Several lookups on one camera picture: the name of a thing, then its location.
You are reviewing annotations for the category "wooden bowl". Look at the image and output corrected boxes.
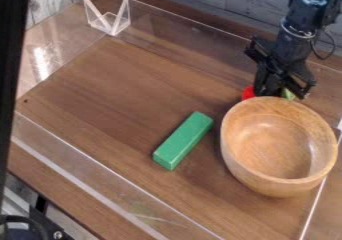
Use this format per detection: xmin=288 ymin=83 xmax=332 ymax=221
xmin=220 ymin=97 xmax=338 ymax=198

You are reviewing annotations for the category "clear acrylic enclosure wall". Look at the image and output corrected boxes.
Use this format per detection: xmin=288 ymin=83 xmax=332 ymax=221
xmin=9 ymin=0 xmax=342 ymax=240

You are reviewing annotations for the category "black clamp with cable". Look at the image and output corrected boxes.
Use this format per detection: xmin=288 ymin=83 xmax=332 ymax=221
xmin=0 ymin=206 xmax=75 ymax=240

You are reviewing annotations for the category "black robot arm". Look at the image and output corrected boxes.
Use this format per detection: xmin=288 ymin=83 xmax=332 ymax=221
xmin=244 ymin=0 xmax=342 ymax=99

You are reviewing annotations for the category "green rectangular block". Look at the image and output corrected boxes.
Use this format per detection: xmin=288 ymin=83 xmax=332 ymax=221
xmin=152 ymin=111 xmax=214 ymax=171

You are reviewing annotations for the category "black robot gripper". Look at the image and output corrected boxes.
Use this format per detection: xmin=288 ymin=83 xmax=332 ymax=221
xmin=244 ymin=36 xmax=316 ymax=99

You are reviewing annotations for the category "clear acrylic corner bracket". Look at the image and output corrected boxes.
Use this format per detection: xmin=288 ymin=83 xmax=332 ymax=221
xmin=83 ymin=0 xmax=131 ymax=36

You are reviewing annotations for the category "red plush toy green leaf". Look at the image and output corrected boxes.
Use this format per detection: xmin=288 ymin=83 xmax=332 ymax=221
xmin=240 ymin=85 xmax=296 ymax=100

